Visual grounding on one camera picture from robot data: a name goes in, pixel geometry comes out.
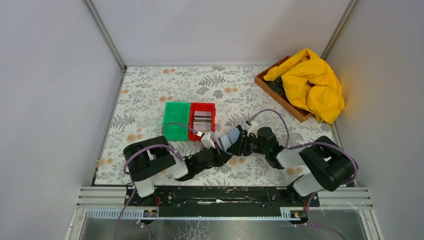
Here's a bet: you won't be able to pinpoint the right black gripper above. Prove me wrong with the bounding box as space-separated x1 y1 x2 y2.
226 132 268 157

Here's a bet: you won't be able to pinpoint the black leather card holder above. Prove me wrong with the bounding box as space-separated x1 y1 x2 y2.
215 125 248 157

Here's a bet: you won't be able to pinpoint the red plastic bin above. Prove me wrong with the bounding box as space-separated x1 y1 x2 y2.
188 102 216 141

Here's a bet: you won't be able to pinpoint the green plastic bin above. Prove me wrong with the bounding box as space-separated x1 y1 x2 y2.
162 101 191 141

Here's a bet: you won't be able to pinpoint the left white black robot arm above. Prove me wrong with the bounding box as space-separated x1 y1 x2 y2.
123 136 232 206

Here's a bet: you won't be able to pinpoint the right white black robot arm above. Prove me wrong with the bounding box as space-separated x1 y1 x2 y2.
226 127 358 206

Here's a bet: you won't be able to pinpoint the clear card stack in bin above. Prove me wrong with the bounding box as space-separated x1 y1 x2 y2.
192 111 212 132

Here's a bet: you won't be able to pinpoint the brown wooden tray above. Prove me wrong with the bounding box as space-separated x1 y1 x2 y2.
254 55 313 123

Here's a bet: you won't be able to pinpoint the floral table mat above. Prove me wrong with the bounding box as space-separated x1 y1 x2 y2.
93 66 338 187

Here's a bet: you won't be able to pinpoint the dark items in tray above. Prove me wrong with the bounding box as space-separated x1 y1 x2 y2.
266 77 285 95

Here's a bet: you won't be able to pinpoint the yellow cloth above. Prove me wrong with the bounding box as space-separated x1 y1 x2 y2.
263 48 345 124

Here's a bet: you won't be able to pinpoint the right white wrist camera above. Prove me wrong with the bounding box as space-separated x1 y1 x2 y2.
246 120 259 138

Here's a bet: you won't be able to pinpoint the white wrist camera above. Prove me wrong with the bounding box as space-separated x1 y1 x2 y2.
246 120 259 138
200 131 215 149

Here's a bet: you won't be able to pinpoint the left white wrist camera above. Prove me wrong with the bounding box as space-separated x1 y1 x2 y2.
200 131 215 149

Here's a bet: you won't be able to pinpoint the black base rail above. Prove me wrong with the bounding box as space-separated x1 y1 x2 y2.
124 186 320 218

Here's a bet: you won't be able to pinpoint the grey slotted cable duct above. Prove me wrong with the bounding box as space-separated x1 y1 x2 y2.
86 207 299 222

